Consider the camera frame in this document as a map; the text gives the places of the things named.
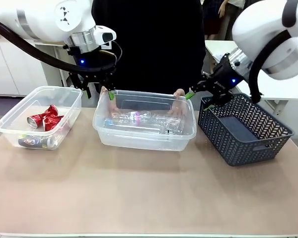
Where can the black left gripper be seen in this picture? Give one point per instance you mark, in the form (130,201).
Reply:
(87,55)

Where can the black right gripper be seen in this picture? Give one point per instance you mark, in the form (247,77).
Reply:
(223,79)

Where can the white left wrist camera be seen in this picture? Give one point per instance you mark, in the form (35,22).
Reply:
(104,34)

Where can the person in black clothes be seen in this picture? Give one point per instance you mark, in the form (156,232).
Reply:
(151,49)

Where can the background person red skirt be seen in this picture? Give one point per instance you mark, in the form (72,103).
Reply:
(212,22)

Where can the crushed dark blue can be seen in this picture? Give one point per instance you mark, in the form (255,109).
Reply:
(34,141)

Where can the person's left hand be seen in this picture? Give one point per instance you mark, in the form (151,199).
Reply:
(180,106)

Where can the white desk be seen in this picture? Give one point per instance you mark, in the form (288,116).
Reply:
(270,86)

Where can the person's right hand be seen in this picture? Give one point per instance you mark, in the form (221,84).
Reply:
(104,90)

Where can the clear plastic bin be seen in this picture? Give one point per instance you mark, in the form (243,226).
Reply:
(139,143)
(5,134)

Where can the clear crushed plastic bottle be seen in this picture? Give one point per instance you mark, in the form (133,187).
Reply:
(173,124)

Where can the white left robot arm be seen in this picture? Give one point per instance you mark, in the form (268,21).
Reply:
(39,17)

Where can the crushed red can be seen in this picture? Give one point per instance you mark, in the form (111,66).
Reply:
(51,119)

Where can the clear bottle purple label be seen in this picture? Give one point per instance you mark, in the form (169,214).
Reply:
(134,119)

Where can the dark grey woven plastic basket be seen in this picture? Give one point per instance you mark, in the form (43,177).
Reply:
(238,148)

